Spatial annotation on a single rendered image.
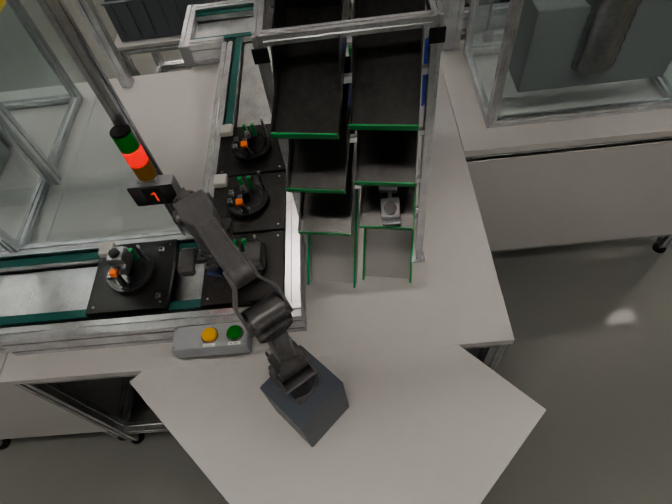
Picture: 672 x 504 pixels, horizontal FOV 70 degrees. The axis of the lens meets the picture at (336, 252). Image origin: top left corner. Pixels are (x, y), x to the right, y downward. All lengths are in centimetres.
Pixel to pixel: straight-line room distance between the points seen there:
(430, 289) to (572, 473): 110
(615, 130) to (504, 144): 40
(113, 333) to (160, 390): 21
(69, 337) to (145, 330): 22
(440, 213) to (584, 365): 111
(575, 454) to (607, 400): 28
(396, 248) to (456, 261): 28
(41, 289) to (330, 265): 93
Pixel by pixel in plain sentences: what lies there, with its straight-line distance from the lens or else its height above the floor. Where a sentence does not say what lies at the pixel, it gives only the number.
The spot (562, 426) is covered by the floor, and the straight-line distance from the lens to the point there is 233.
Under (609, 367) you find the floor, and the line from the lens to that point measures 249.
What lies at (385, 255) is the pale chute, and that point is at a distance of 133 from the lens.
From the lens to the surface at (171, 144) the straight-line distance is 207.
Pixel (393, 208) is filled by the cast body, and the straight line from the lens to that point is 113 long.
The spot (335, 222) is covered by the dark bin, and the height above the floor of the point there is 120.
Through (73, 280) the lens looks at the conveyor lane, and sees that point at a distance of 174.
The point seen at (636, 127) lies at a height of 86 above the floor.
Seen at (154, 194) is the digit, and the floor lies 121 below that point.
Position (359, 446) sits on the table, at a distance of 132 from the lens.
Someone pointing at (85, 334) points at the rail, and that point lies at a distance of 156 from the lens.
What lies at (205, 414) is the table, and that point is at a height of 86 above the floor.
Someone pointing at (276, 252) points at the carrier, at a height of 97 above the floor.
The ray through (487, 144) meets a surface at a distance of 188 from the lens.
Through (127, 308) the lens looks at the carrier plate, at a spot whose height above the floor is 97.
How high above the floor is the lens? 215
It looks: 56 degrees down
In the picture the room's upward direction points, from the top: 10 degrees counter-clockwise
